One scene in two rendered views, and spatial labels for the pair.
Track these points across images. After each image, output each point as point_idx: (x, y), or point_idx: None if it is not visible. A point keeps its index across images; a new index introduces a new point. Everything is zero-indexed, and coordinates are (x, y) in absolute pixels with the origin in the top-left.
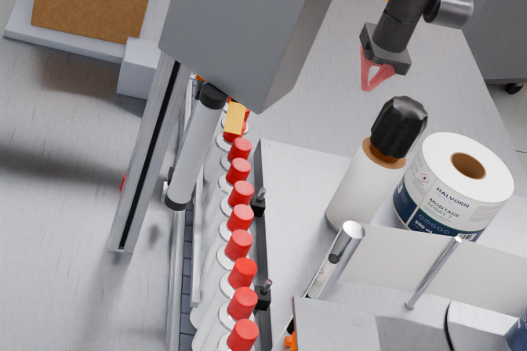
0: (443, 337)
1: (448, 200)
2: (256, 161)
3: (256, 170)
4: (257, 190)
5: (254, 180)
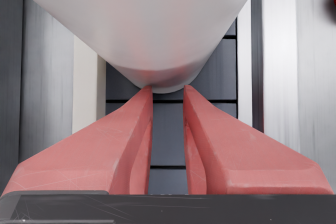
0: None
1: None
2: (2, 185)
3: (9, 152)
4: (10, 60)
5: (19, 128)
